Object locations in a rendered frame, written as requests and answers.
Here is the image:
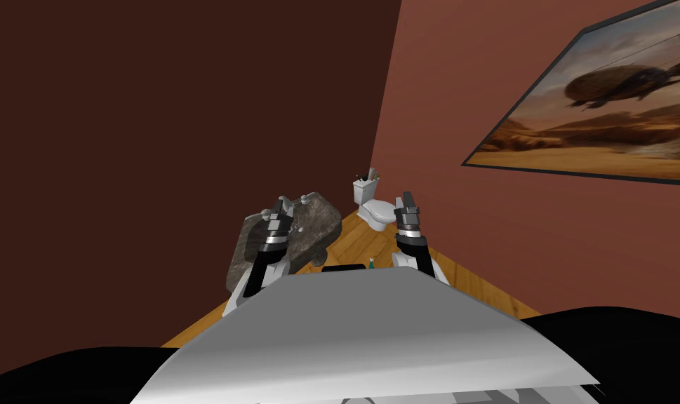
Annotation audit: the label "framed desert airship picture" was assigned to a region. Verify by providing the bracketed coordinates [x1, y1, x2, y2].
[461, 0, 680, 188]

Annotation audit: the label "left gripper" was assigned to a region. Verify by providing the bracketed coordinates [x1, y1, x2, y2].
[266, 196, 295, 239]

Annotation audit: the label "grey stone sink counter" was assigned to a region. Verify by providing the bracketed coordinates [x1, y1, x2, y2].
[225, 191, 343, 295]

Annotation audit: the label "white toilet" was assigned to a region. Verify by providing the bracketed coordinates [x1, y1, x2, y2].
[352, 166, 398, 233]

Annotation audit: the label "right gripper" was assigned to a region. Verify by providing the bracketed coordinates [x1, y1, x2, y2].
[394, 191, 420, 228]

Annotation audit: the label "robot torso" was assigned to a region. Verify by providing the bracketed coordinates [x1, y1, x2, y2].
[129, 262, 607, 404]

